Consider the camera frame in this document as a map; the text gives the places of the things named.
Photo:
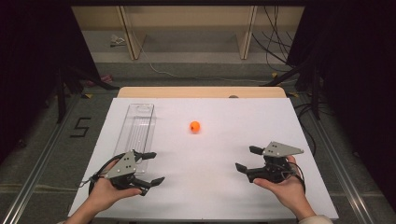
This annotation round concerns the black metal stand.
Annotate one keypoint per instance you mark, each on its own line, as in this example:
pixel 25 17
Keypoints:
pixel 60 93
pixel 316 93

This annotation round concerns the crumpled white wrapper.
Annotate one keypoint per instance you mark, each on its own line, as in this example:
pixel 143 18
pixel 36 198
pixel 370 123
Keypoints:
pixel 117 40

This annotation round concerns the wooden shelf unit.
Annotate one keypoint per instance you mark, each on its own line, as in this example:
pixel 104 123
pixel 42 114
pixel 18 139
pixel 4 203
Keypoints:
pixel 186 18

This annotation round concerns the white table cover sheet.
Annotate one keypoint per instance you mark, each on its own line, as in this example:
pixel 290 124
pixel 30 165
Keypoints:
pixel 211 174

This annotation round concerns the pink floor object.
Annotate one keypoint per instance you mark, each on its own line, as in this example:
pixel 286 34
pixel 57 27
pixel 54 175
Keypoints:
pixel 104 79

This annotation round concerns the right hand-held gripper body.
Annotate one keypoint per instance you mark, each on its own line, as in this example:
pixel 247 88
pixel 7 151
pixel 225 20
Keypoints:
pixel 275 168

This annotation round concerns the metal floor rail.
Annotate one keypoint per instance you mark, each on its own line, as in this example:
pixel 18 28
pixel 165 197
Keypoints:
pixel 34 180
pixel 345 174

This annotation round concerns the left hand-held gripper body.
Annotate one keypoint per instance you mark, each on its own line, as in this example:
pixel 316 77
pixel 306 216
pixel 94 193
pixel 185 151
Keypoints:
pixel 123 166

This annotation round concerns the person's right hand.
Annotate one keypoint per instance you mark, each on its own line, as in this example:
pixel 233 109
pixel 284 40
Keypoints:
pixel 288 191

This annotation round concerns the black curtain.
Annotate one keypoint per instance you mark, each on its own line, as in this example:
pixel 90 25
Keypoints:
pixel 358 77
pixel 31 62

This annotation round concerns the person's left hand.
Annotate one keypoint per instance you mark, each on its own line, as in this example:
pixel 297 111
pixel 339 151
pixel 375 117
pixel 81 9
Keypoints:
pixel 106 194

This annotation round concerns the clear plastic tray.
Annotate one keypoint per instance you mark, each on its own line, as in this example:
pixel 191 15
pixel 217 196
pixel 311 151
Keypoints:
pixel 137 127

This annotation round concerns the orange ball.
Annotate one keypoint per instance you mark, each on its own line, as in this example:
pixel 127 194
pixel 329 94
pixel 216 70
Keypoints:
pixel 195 126

